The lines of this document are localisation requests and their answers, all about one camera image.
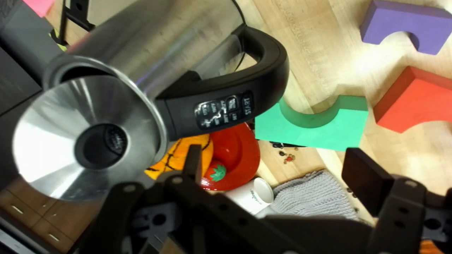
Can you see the stainless steel electric kettle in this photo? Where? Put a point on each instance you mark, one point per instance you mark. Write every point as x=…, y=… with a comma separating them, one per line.
x=142, y=51

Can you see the large green foam block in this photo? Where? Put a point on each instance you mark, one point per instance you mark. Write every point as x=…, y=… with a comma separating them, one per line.
x=320, y=129

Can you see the orange pumpkin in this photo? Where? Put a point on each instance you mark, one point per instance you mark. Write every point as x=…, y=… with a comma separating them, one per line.
x=181, y=153

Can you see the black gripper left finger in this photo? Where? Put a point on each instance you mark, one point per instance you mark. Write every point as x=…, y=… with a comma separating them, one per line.
x=193, y=163

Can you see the red foam block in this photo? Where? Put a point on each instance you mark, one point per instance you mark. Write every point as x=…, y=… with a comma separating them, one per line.
x=414, y=104

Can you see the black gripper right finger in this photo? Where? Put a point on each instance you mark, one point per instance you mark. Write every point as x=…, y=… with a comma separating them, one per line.
x=368, y=181

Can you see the red plate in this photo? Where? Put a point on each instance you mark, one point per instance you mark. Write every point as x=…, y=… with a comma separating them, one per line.
x=241, y=156

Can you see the white paper roll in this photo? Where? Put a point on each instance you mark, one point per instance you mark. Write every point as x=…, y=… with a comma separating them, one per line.
x=259, y=191

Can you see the purple foam block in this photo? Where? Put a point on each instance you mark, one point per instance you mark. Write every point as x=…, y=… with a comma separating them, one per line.
x=396, y=23

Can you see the grey knitted cloth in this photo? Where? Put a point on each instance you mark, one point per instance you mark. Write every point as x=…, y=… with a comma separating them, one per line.
x=316, y=198

